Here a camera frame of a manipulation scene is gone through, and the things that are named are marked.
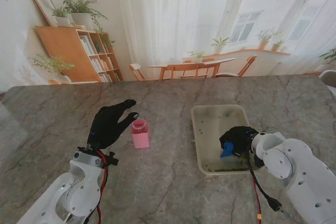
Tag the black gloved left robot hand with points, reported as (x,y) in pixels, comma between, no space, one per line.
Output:
(107,127)

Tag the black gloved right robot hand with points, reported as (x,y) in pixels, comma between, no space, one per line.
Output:
(240,137)

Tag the blue scraper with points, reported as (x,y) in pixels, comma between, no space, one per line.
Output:
(228,150)

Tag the cream baking tray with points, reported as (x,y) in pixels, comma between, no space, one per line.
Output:
(207,142)

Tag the pink square jar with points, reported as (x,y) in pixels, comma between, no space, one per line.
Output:
(141,140)

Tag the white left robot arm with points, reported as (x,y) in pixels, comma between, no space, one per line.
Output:
(71,192)

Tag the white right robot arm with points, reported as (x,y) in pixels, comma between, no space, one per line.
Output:
(296,171)

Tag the scattered green beans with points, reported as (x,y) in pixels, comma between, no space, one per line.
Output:
(225,169)

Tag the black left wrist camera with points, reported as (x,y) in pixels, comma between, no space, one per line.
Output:
(112,159)

